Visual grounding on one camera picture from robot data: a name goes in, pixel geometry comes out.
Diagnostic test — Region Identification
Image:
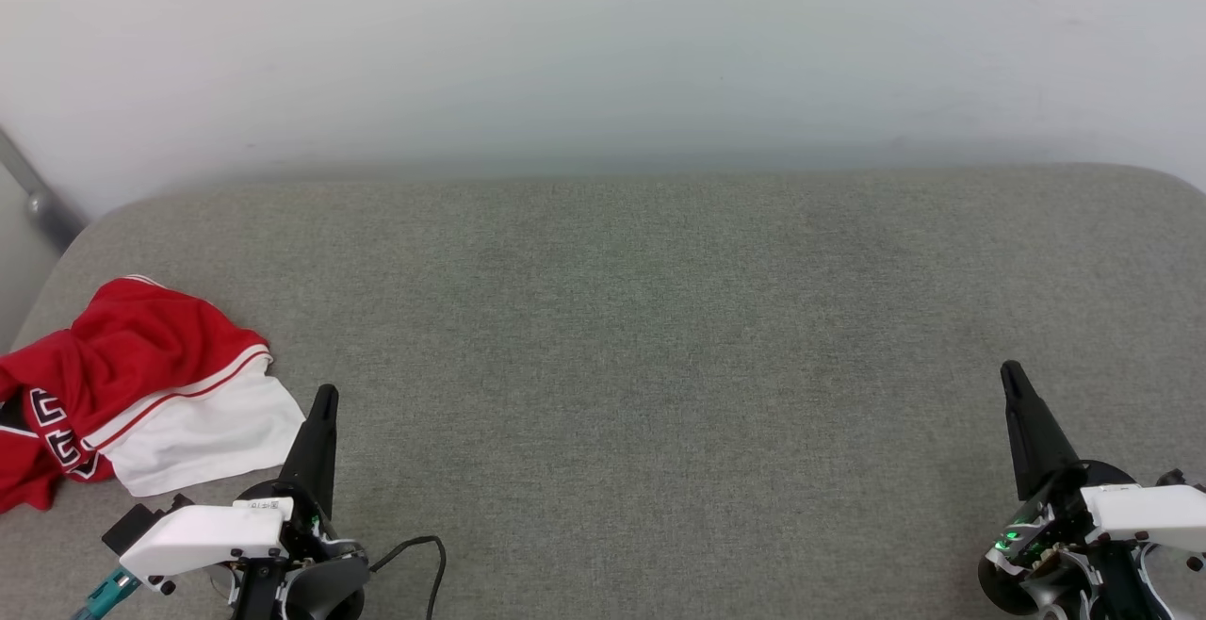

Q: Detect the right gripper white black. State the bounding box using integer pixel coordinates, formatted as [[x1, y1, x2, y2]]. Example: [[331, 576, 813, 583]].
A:
[[984, 361, 1206, 620]]

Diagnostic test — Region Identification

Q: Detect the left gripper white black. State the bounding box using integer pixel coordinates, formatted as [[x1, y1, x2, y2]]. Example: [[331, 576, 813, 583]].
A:
[[119, 383, 369, 620]]

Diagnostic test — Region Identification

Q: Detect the red and white jersey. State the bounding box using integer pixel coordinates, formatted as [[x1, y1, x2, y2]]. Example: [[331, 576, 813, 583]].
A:
[[0, 275, 307, 514]]

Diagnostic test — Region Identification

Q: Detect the thin black cable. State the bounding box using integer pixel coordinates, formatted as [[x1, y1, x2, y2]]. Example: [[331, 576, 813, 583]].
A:
[[367, 535, 448, 620]]

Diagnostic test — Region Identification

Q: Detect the teal cable connector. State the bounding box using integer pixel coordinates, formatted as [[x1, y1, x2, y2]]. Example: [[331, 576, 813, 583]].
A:
[[71, 567, 142, 620]]

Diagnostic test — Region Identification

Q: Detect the grey metal wall rail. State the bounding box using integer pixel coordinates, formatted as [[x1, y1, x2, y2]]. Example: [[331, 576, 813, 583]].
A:
[[0, 128, 88, 255]]

